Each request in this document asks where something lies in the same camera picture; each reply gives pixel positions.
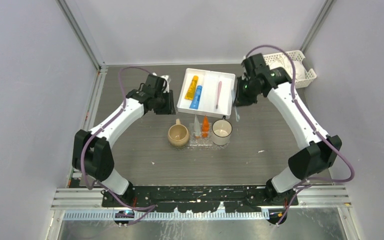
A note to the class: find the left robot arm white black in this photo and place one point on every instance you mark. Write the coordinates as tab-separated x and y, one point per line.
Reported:
92	149

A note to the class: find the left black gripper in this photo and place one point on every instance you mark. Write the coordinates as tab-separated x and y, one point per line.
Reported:
169	109

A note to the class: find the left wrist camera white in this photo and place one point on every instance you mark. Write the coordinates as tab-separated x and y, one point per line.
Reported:
166	84

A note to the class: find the white plastic bin tray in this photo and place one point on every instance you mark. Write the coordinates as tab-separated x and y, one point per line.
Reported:
209	81

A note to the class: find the yellow toothpaste tube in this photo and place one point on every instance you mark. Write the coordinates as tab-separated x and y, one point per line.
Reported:
190	93

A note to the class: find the white ribbed mug black rim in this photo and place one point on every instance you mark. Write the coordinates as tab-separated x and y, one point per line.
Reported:
221	132

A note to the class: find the blue toothpaste tube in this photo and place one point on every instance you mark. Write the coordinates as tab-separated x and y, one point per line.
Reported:
196	98

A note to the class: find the white perforated basket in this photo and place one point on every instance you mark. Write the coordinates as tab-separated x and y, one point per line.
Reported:
303	77

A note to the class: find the aluminium frame rail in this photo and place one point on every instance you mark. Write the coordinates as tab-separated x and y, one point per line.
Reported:
317	196

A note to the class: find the clear rectangular holder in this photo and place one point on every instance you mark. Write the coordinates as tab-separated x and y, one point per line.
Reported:
200	143

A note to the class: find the tan ceramic mug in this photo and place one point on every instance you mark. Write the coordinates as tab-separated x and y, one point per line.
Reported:
178	135

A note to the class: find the orange toothpaste tube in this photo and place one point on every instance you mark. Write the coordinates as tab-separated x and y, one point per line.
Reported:
205	128

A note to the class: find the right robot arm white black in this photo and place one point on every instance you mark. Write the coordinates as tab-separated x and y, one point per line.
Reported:
316	146

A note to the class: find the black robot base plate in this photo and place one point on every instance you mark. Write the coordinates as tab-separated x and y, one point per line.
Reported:
201	199

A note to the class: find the clear oval glass tray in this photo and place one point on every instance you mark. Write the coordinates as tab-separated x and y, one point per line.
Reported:
215	147

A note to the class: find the white toothpaste tube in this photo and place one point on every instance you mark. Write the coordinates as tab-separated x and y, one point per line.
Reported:
197	128

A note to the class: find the pink toothbrush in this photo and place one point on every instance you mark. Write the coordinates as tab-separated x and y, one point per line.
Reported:
219	88

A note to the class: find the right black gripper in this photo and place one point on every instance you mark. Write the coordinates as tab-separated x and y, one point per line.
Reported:
241	100

